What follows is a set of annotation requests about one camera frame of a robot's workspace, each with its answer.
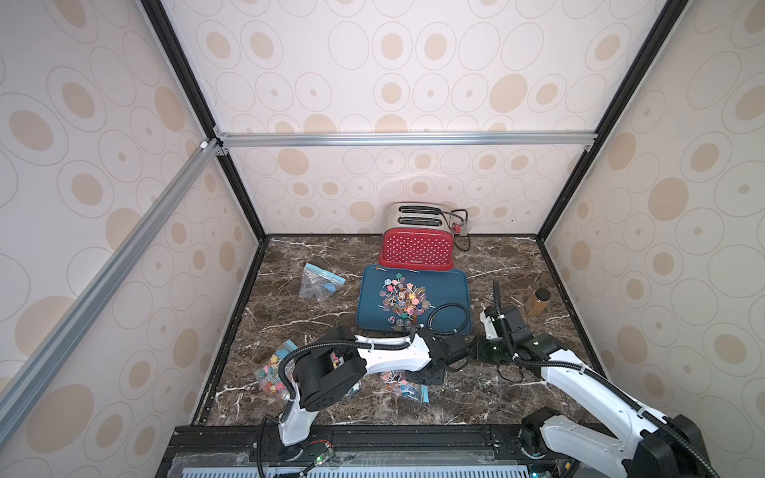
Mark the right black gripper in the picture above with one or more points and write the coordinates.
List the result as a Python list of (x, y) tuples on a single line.
[(499, 323)]

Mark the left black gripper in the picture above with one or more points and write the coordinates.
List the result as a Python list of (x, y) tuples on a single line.
[(414, 376)]

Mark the teal rectangular tray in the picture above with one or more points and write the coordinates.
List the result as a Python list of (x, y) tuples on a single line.
[(448, 292)]

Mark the candy ziploc bag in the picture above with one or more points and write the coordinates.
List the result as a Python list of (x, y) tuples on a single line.
[(268, 379), (396, 384), (319, 284), (346, 373)]

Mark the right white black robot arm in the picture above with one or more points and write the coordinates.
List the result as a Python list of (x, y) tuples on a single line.
[(638, 441)]

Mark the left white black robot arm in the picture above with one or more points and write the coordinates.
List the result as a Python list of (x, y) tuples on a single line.
[(319, 375)]

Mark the pile of loose candies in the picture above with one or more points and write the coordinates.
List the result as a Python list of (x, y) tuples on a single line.
[(405, 302)]

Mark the brown bottle black cap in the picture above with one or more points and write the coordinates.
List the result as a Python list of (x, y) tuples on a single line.
[(537, 302)]

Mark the red polka dot toaster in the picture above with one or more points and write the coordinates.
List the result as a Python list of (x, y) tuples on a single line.
[(417, 237)]

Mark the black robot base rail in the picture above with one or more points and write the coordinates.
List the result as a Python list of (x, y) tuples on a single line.
[(356, 445)]

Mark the horizontal aluminium frame bar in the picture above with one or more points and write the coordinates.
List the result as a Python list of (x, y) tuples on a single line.
[(427, 139)]

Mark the left slanted aluminium frame bar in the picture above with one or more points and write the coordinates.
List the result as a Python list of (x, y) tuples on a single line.
[(38, 372)]

